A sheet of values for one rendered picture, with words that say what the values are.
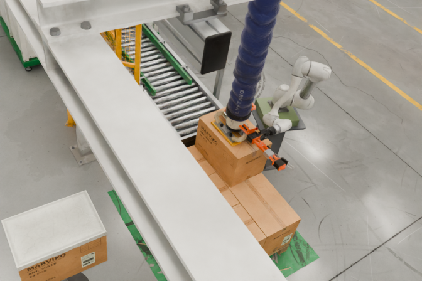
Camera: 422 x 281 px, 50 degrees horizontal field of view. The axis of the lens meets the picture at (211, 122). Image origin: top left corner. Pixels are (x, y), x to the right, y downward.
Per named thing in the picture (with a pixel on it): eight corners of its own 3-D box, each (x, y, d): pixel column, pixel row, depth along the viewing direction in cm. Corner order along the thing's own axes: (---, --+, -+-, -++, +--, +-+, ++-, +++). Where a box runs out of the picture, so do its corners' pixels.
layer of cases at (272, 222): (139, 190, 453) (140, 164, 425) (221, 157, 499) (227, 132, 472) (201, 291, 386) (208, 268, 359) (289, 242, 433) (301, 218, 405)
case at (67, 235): (26, 296, 316) (16, 268, 289) (10, 250, 339) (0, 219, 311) (108, 260, 344) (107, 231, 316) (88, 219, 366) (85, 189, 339)
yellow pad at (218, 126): (210, 123, 419) (211, 118, 416) (219, 119, 424) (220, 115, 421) (232, 147, 401) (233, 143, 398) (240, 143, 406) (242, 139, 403)
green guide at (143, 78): (90, 22, 580) (90, 16, 574) (98, 21, 585) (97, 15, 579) (147, 98, 491) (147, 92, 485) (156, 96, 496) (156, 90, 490)
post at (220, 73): (206, 120, 559) (218, 54, 491) (211, 119, 563) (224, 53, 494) (210, 124, 556) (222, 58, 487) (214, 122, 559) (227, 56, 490)
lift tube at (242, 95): (220, 108, 404) (242, 4, 332) (240, 101, 414) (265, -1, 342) (234, 124, 392) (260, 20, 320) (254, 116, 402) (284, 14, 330)
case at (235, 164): (194, 145, 451) (199, 116, 424) (225, 132, 471) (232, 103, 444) (230, 187, 420) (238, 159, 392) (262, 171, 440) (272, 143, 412)
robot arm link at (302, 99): (291, 95, 465) (312, 100, 465) (288, 108, 459) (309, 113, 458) (311, 56, 394) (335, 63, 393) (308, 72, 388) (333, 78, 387)
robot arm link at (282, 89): (272, 95, 468) (277, 79, 453) (289, 100, 467) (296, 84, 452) (270, 105, 457) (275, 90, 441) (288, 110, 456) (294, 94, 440)
